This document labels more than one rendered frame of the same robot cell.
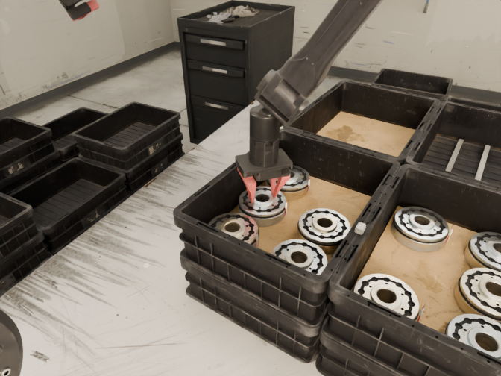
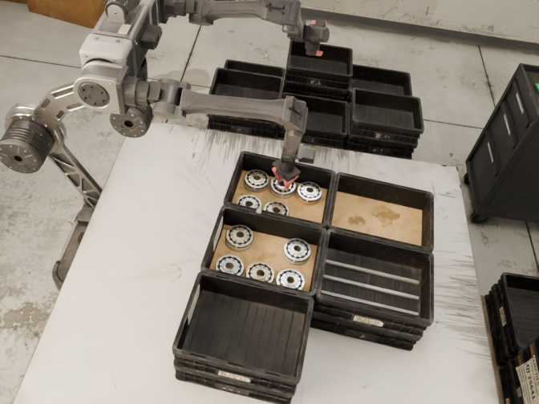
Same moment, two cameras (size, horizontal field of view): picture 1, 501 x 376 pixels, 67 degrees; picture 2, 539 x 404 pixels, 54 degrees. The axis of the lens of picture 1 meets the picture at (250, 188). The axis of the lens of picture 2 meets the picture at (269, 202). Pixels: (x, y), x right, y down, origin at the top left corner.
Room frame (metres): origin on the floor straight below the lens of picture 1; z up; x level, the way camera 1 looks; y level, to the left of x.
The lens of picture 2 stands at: (-0.08, -1.28, 2.44)
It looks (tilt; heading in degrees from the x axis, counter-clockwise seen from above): 50 degrees down; 62
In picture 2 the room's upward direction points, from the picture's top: 9 degrees clockwise
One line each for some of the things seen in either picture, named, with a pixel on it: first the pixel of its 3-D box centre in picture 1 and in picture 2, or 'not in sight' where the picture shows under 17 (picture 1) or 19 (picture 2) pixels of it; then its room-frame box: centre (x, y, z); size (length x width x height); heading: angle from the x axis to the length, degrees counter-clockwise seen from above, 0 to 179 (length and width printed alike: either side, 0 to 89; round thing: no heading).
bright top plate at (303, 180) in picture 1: (288, 177); (310, 191); (0.74, -0.09, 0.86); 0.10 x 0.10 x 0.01
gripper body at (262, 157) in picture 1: (263, 151); (286, 163); (0.65, -0.03, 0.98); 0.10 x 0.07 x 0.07; 108
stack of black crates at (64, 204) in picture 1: (74, 221); (309, 134); (1.21, 0.74, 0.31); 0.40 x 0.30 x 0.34; 152
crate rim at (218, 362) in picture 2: not in sight; (245, 324); (0.28, -0.59, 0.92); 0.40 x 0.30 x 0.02; 147
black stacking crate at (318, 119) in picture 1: (362, 133); (378, 219); (0.94, -0.31, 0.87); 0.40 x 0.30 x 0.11; 147
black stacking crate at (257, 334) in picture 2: not in sight; (245, 331); (0.28, -0.59, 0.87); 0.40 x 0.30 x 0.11; 147
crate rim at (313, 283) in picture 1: (295, 189); (281, 188); (0.61, -0.09, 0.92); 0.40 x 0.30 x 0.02; 147
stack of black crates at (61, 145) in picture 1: (81, 155); (373, 103); (1.75, 0.90, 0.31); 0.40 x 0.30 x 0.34; 152
